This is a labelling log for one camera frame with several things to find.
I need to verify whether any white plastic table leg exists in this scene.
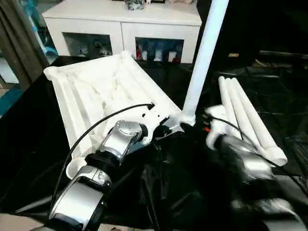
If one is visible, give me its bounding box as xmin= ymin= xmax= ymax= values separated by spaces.
xmin=232 ymin=78 xmax=288 ymax=167
xmin=218 ymin=76 xmax=244 ymax=140
xmin=181 ymin=0 xmax=230 ymax=127
xmin=226 ymin=78 xmax=265 ymax=154

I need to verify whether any white plastic table top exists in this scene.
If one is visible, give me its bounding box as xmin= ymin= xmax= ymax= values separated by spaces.
xmin=43 ymin=50 xmax=186 ymax=180

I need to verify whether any black plastic mat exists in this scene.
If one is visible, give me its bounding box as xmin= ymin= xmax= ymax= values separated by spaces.
xmin=0 ymin=55 xmax=308 ymax=231

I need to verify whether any white cabinet with glass doors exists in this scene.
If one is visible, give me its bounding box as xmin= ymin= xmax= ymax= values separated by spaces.
xmin=42 ymin=0 xmax=202 ymax=64

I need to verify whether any dark grey device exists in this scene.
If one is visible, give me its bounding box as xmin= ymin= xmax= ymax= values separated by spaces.
xmin=125 ymin=0 xmax=147 ymax=11

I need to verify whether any teal plastic stool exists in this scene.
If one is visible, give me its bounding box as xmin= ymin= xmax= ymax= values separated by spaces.
xmin=31 ymin=7 xmax=58 ymax=58

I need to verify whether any blue floor mat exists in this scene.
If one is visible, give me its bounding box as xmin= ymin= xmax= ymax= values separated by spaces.
xmin=0 ymin=89 xmax=22 ymax=116

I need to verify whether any grey curtain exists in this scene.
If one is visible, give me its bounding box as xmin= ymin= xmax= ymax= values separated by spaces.
xmin=0 ymin=0 xmax=49 ymax=85

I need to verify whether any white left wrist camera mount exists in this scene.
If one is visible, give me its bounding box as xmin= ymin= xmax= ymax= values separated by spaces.
xmin=139 ymin=102 xmax=170 ymax=145

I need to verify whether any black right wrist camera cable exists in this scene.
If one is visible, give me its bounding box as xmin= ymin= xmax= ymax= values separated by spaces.
xmin=209 ymin=117 xmax=308 ymax=188

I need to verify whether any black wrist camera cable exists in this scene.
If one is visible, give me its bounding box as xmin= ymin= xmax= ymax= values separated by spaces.
xmin=49 ymin=103 xmax=155 ymax=210
xmin=209 ymin=117 xmax=308 ymax=188

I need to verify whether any black left wrist camera cable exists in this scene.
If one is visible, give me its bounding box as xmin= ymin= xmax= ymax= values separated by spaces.
xmin=49 ymin=103 xmax=155 ymax=210

